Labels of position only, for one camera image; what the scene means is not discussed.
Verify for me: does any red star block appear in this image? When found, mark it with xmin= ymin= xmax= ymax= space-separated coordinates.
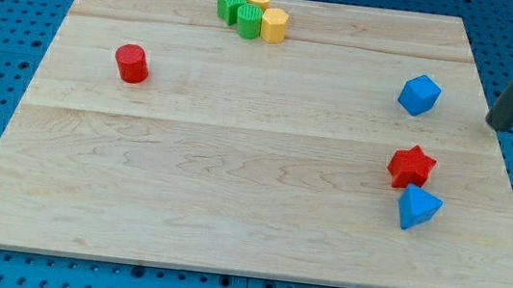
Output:
xmin=387 ymin=145 xmax=438 ymax=189

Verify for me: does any yellow hexagon block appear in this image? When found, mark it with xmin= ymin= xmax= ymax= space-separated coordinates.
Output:
xmin=260 ymin=8 xmax=290 ymax=44

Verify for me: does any green star block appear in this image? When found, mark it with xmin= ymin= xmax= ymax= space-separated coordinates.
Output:
xmin=217 ymin=0 xmax=246 ymax=27

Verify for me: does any wooden board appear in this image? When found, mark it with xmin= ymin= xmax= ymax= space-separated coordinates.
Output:
xmin=0 ymin=0 xmax=513 ymax=288

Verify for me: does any red cylinder block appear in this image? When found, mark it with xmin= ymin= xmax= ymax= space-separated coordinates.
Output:
xmin=115 ymin=44 xmax=148 ymax=84

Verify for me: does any green cylinder block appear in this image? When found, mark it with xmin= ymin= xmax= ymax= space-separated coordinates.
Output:
xmin=237 ymin=3 xmax=263 ymax=39

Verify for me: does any blue cube block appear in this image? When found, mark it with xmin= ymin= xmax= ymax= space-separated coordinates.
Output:
xmin=398 ymin=75 xmax=442 ymax=117

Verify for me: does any blue triangular block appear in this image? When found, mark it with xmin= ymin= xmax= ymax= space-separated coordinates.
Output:
xmin=398 ymin=183 xmax=444 ymax=230

